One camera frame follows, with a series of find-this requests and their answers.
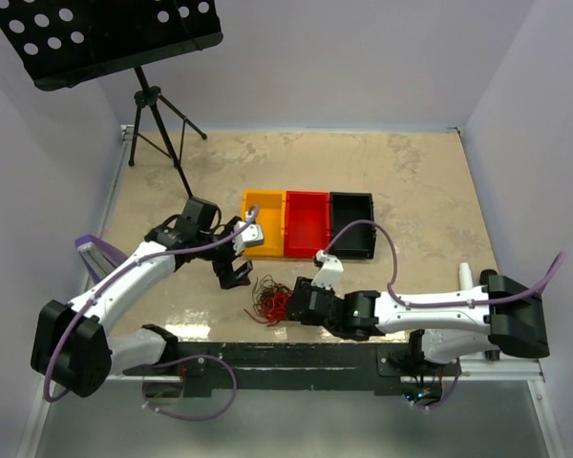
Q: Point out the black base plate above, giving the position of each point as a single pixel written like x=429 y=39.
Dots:
x=374 y=367

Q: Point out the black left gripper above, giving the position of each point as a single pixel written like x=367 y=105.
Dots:
x=227 y=278

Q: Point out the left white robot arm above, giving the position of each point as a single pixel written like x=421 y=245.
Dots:
x=72 y=347

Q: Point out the black perforated music stand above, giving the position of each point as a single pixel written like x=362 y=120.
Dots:
x=52 y=54

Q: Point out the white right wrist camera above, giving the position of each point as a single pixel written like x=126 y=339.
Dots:
x=330 y=270

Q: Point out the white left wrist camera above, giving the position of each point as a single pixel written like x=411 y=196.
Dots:
x=251 y=236

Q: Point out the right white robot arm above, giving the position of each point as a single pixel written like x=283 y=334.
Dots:
x=501 y=314

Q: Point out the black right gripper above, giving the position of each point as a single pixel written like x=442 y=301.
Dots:
x=306 y=283

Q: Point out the red plastic bin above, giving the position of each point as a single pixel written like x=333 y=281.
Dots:
x=307 y=225

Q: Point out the white microphone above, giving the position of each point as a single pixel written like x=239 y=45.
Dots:
x=465 y=276

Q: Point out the yellow plastic bin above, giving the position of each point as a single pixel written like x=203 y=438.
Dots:
x=272 y=205

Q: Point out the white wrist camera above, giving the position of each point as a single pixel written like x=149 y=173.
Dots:
x=251 y=236
x=330 y=270

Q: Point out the black microphone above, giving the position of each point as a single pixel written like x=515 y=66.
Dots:
x=485 y=275

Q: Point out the purple plastic holder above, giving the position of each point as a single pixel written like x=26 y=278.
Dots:
x=99 y=257

